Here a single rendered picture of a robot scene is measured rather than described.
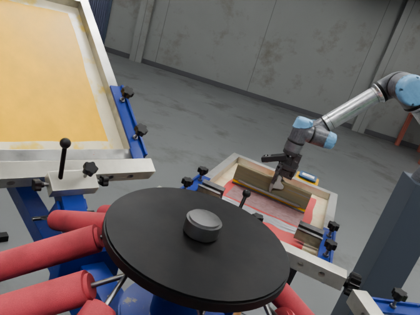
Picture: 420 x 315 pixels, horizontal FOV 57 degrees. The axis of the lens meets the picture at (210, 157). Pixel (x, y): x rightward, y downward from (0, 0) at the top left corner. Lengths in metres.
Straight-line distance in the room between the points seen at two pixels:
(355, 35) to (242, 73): 2.72
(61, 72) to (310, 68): 8.65
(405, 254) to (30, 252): 1.80
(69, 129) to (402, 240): 1.60
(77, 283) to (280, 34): 9.30
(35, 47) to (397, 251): 1.83
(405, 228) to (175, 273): 1.67
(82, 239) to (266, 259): 0.31
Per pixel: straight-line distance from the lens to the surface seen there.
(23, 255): 0.75
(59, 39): 1.61
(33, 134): 1.28
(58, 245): 0.72
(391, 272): 2.22
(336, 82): 9.96
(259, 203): 1.73
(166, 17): 9.97
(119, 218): 0.63
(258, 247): 0.67
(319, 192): 2.07
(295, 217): 1.73
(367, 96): 1.86
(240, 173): 1.80
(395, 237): 2.12
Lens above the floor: 1.65
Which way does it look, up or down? 20 degrees down
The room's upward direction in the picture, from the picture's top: 17 degrees clockwise
